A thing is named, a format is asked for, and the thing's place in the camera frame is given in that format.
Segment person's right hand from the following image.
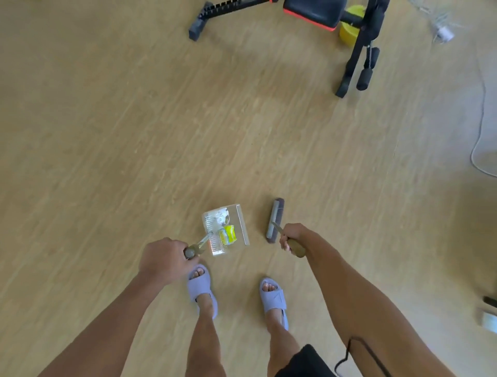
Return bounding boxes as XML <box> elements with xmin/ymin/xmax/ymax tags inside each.
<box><xmin>279</xmin><ymin>223</ymin><xmax>324</xmax><ymax>258</ymax></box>

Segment person's left hand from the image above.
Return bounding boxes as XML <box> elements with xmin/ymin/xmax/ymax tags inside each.
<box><xmin>138</xmin><ymin>238</ymin><xmax>203</xmax><ymax>288</ymax></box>

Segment grey broom with wooden handle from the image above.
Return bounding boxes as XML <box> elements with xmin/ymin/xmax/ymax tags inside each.
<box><xmin>266</xmin><ymin>198</ymin><xmax>307</xmax><ymax>258</ymax></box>

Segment clear dustpan with long handle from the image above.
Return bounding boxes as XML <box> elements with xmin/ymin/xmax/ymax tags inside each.
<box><xmin>184</xmin><ymin>204</ymin><xmax>250</xmax><ymax>260</ymax></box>

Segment person's right forearm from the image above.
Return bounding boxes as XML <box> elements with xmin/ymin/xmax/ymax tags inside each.
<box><xmin>305</xmin><ymin>235</ymin><xmax>456</xmax><ymax>377</ymax></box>

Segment person's left forearm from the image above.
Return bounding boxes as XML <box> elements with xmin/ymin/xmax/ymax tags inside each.
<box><xmin>38</xmin><ymin>270</ymin><xmax>183</xmax><ymax>377</ymax></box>

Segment lilac left slipper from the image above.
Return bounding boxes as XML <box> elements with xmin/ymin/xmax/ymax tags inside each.
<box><xmin>187</xmin><ymin>264</ymin><xmax>219</xmax><ymax>320</ymax></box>

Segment lilac slipper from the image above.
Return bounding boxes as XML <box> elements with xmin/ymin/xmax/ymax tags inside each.
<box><xmin>259</xmin><ymin>277</ymin><xmax>290</xmax><ymax>332</ymax></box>
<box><xmin>187</xmin><ymin>264</ymin><xmax>219</xmax><ymax>320</ymax></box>

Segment lilac right slipper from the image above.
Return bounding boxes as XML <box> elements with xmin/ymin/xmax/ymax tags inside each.
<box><xmin>259</xmin><ymin>277</ymin><xmax>290</xmax><ymax>332</ymax></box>

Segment person's left leg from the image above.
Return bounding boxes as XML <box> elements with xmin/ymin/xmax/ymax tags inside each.
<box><xmin>186</xmin><ymin>269</ymin><xmax>228</xmax><ymax>377</ymax></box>

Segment person's leg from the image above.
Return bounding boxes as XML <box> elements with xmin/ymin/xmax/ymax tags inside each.
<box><xmin>186</xmin><ymin>269</ymin><xmax>228</xmax><ymax>377</ymax></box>
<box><xmin>262</xmin><ymin>283</ymin><xmax>312</xmax><ymax>377</ymax></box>

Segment person's right leg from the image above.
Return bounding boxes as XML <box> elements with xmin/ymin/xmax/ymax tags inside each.
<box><xmin>262</xmin><ymin>283</ymin><xmax>312</xmax><ymax>377</ymax></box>

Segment black shorts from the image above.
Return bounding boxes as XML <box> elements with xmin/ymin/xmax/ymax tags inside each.
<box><xmin>274</xmin><ymin>344</ymin><xmax>337</xmax><ymax>377</ymax></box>

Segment yellow weight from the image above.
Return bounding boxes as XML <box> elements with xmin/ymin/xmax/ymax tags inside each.
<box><xmin>339</xmin><ymin>5</ymin><xmax>368</xmax><ymax>48</ymax></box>

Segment white box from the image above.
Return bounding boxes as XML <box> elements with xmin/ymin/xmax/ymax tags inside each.
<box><xmin>481</xmin><ymin>309</ymin><xmax>497</xmax><ymax>334</ymax></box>

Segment black and red weight bench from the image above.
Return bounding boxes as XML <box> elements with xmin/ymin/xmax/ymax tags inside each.
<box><xmin>189</xmin><ymin>0</ymin><xmax>390</xmax><ymax>99</ymax></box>

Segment white power adapter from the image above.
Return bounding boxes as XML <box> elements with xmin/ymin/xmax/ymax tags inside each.
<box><xmin>408</xmin><ymin>0</ymin><xmax>463</xmax><ymax>45</ymax></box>

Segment thin black cable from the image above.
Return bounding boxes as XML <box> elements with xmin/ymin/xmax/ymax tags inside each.
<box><xmin>334</xmin><ymin>336</ymin><xmax>393</xmax><ymax>377</ymax></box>

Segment white floor cable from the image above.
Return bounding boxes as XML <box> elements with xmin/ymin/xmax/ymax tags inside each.
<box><xmin>470</xmin><ymin>47</ymin><xmax>497</xmax><ymax>174</ymax></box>

